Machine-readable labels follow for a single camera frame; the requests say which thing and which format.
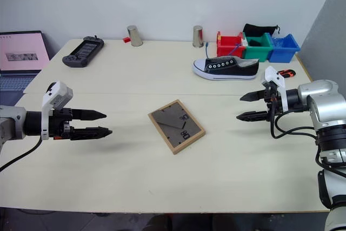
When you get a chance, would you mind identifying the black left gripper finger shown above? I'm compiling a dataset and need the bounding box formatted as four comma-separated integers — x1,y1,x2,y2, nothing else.
71,109,108,121
69,126,113,141

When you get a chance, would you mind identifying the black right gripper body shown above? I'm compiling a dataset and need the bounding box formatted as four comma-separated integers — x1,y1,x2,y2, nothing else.
262,82,279,122

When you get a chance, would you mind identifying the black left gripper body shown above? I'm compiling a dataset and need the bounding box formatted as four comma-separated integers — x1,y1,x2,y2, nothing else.
48,108,75,140

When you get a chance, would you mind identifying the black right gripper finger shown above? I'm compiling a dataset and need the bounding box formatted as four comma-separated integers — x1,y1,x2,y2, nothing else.
239,90,267,102
236,110,269,123

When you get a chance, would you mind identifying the black and white sneaker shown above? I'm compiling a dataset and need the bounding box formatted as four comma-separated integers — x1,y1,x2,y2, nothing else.
192,55,260,81

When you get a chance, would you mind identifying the green plastic bin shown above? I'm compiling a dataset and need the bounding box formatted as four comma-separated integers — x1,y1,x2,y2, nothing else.
242,32,274,63

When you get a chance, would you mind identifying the blue plastic bin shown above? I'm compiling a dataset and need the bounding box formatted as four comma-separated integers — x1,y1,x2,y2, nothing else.
268,34,301,63

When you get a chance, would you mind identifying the red plastic bin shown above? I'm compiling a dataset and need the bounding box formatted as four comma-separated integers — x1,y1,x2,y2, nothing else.
216,31,246,59

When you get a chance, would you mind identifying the black handheld game controller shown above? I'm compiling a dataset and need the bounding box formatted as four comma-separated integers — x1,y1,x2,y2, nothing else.
62,35,105,68

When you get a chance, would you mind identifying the black cloth pouch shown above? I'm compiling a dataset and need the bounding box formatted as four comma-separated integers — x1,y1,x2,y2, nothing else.
242,23,281,37

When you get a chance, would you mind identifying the laptop with pink screen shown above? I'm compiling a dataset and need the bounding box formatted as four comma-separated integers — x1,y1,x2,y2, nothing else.
0,30,51,107

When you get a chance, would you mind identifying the silver metal cup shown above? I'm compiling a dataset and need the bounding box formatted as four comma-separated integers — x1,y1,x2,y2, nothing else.
127,25,144,47
192,25,204,48

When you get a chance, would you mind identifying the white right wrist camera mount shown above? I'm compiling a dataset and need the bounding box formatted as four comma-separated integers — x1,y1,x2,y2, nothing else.
261,65,289,113

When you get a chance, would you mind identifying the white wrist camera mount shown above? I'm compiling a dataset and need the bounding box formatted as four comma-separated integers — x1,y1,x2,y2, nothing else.
261,65,289,113
41,81,74,141

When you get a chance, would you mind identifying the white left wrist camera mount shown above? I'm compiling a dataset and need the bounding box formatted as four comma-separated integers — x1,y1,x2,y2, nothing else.
41,81,74,141

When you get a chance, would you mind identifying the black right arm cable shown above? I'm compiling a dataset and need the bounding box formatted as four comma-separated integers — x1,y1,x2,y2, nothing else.
269,97,346,179

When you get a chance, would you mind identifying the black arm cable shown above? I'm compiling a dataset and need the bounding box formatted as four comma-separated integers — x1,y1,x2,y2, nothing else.
269,97,346,179
0,135,43,173

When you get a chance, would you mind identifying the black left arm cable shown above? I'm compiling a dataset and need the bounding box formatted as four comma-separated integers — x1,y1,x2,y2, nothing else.
0,135,43,173

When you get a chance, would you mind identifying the wooden picture frame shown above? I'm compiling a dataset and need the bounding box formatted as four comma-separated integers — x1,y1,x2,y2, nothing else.
147,99,207,155

